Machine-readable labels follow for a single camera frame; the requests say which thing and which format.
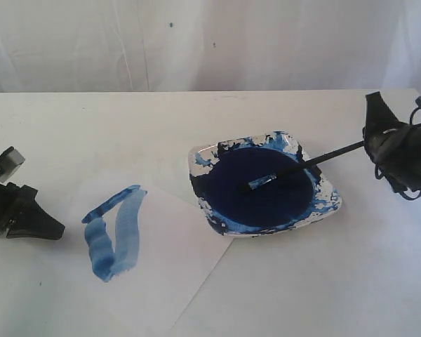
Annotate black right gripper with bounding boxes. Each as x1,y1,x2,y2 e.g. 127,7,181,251
363,91,421,192

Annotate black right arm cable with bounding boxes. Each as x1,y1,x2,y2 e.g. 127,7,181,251
373,96,421,201

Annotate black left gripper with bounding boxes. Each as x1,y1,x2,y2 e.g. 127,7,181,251
0,183,64,240

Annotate white paper sheet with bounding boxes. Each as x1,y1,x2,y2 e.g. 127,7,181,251
1,170,231,336

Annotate white backdrop curtain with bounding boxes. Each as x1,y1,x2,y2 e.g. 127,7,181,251
0,1,421,92

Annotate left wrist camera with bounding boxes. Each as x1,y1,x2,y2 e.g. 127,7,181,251
0,147,25,183

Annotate white square paint dish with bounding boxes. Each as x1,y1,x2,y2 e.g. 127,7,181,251
188,131,342,237

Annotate black paintbrush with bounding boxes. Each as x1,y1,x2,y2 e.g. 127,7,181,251
238,141,364,192

